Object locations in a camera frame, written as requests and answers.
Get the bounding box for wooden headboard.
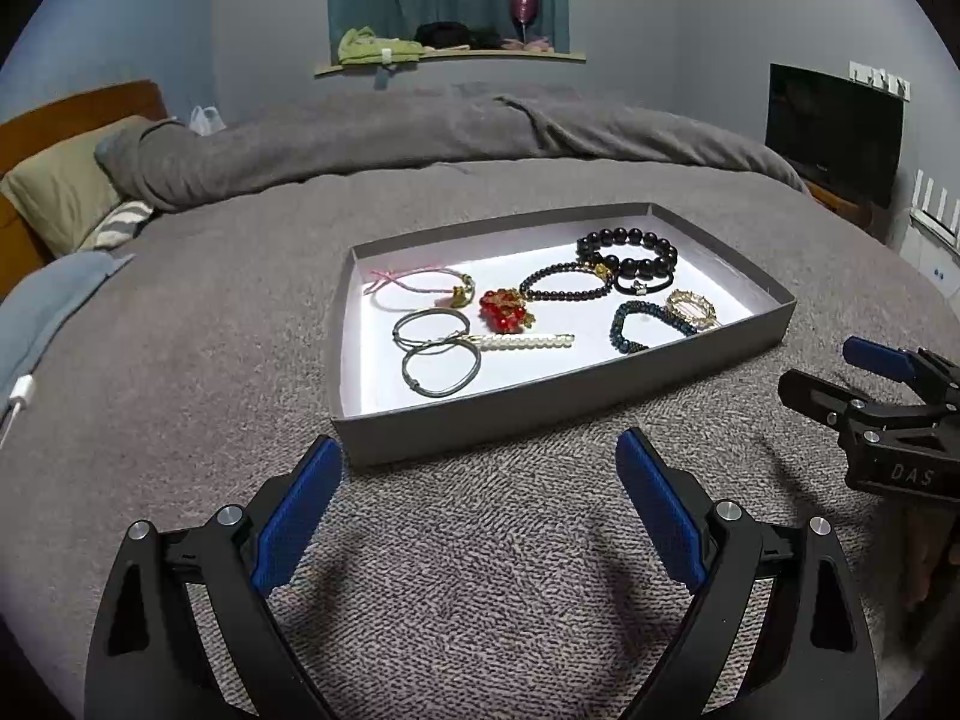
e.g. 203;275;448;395
2;80;167;298

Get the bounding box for large black bead bracelet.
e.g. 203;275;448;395
574;224;680;281

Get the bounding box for dark red bead bracelet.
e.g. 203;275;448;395
517;260;619;304

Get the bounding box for green cloth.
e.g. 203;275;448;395
337;26;425;67

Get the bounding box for blue blanket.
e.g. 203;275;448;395
0;250;132;408

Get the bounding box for grey cord bracelet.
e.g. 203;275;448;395
400;336;484;398

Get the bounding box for wooden window shelf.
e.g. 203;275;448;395
313;49;587;80

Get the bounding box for right hand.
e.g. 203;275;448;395
900;505;958;611

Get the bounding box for white charger plug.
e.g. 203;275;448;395
0;374;36;447

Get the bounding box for striped pillow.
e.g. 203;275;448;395
80;200;156;250

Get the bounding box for red gold brooch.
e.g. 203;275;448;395
480;288;535;335

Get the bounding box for gold crystal bracelet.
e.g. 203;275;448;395
665;287;723;332

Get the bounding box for pink string bracelet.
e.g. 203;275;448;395
362;262;477;314

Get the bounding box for black cloth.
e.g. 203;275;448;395
415;21;503;50

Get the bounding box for olive green pillow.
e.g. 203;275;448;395
2;115;148;257

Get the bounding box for pearl hair clip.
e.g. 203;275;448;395
452;333;576;351

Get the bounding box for grey cardboard tray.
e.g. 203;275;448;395
325;202;796;466

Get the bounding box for white router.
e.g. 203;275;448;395
910;169;958;250

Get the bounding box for white plastic bag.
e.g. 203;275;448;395
189;106;226;137

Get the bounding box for black television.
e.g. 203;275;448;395
765;64;905;208

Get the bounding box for silver bangle ring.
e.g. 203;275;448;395
390;305;474;350

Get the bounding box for blue beaded bracelet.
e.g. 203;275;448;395
608;299;703;356

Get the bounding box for grey duvet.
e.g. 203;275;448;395
94;86;804;213

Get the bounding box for pink wine glass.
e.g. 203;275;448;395
509;0;540;44

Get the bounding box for white wall hooks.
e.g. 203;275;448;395
848;62;911;103

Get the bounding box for black hair tie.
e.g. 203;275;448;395
613;271;677;298

